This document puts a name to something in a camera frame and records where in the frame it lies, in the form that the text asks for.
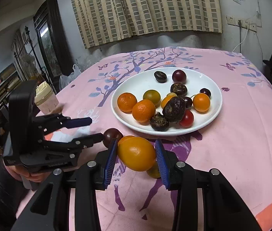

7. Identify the orange yellow citrus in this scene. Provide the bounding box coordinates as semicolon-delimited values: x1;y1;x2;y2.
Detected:
118;136;156;172

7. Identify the dark purple plum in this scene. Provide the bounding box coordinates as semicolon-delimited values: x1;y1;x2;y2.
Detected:
103;128;123;148

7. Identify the red cherry tomato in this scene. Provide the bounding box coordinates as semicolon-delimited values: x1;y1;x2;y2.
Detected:
179;110;194;128

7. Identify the large orange tangerine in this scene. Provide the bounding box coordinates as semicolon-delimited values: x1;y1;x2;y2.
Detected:
132;99;156;124

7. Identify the small yellow longan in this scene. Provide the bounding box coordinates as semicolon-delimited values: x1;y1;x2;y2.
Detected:
166;92;177;96

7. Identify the person's left hand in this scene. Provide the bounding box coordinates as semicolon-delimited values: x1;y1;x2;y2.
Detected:
0;161;50;183

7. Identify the yellow green small fruit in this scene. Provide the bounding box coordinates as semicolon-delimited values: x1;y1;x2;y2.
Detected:
146;162;160;179

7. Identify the cream lidded drink cup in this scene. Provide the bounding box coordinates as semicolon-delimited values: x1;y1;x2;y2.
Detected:
34;81;59;115

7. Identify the white plastic bag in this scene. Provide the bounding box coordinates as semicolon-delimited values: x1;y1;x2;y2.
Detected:
59;64;81;90

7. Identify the orange tangerine plate left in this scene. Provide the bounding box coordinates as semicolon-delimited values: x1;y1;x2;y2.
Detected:
117;92;137;113

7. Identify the dark framed picture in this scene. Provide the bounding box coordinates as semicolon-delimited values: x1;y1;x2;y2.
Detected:
33;0;73;82

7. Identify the green yellow tomato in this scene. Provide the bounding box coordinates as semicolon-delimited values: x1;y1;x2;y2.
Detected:
143;90;160;107

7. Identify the orange kumquat right plate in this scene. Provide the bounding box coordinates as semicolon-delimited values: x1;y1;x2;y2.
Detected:
193;93;211;113

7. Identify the dark cherry upper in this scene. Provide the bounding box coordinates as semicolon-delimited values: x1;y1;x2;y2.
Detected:
200;88;211;98

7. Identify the pink patterned tablecloth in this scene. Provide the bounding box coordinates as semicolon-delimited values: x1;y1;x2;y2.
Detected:
46;47;272;230

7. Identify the dark red plum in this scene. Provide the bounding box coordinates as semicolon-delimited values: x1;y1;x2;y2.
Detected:
172;69;187;84

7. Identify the white oval plate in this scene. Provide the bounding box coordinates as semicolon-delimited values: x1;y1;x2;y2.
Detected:
110;67;223;137

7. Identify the beige checkered curtain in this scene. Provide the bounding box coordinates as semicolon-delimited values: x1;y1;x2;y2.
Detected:
71;0;223;49

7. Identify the white power cable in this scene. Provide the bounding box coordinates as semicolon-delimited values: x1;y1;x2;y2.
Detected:
232;26;250;53

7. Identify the wall power strip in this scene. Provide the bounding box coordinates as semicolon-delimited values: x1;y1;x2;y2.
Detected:
226;15;258;32

